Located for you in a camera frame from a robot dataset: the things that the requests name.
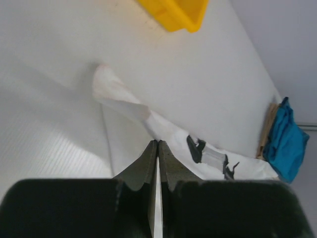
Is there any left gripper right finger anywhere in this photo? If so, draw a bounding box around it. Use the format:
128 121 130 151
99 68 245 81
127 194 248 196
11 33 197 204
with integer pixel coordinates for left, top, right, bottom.
158 140 206 238

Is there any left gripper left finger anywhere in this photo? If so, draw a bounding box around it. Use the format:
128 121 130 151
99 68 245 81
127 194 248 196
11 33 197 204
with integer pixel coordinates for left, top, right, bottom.
114 140 158 238

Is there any white t shirt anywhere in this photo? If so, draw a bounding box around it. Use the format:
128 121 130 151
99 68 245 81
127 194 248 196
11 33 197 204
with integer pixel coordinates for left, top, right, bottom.
93 65 278 180

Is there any folded blue t shirt stack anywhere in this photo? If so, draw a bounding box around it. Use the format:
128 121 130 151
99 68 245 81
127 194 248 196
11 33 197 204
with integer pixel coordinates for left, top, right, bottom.
263 97 310 183

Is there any wooden board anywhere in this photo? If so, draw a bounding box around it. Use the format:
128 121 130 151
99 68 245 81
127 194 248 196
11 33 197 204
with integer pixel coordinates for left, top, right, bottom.
256 103 279 160

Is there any yellow plastic bin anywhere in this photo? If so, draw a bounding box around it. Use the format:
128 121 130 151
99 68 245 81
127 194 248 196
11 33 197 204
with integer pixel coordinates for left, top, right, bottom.
137 0 209 33

